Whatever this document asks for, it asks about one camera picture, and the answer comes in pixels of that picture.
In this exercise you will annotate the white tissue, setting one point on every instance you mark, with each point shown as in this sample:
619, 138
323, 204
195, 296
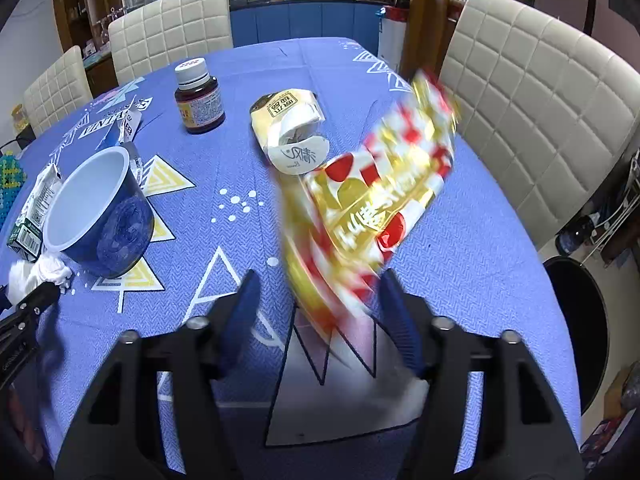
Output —
45, 270

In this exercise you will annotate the blue printed tablecloth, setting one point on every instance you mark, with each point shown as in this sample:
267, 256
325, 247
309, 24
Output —
240, 160

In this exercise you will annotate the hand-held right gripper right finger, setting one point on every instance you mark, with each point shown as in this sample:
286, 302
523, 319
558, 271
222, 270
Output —
400, 320

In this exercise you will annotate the green and white carton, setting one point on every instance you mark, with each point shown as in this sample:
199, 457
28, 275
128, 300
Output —
30, 230

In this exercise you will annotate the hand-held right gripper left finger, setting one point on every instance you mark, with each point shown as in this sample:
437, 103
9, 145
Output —
240, 310

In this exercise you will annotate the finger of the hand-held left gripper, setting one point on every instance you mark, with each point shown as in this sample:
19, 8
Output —
30, 305

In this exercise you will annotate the large cream quilted chair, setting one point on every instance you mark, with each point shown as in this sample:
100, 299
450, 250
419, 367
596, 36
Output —
540, 85

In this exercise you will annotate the red and gold snack bag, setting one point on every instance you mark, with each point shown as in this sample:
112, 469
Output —
380, 195

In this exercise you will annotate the blue cup with white inside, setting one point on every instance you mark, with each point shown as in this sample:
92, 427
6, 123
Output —
120, 230

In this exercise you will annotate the brown bottle with white cap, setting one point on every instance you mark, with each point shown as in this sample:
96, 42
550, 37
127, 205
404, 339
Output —
200, 105

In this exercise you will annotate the black round trash bin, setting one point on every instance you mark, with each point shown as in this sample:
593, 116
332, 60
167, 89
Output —
580, 320

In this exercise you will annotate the white plastic container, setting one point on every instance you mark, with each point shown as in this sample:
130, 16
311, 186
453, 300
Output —
392, 40

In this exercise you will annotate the blue kitchen cabinets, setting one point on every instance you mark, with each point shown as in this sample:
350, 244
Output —
300, 20

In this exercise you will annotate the wooden display cabinet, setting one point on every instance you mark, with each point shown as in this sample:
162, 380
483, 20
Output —
80, 10

